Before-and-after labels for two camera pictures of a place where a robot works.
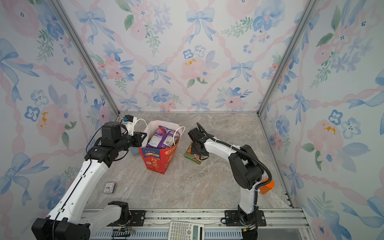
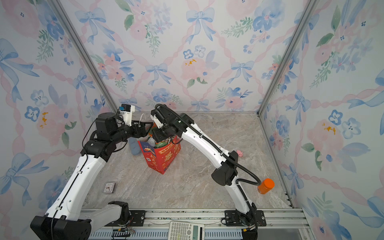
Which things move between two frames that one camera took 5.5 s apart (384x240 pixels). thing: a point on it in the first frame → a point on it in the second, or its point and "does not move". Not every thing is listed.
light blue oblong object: (135, 150) does not move
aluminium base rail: (218, 224) does not move
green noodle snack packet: (196, 158) → (161, 144)
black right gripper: (193, 148) → (157, 136)
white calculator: (184, 230) does not move
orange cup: (267, 188) does not move
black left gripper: (138, 139) → (144, 132)
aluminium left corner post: (67, 24) does not move
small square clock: (109, 187) does not move
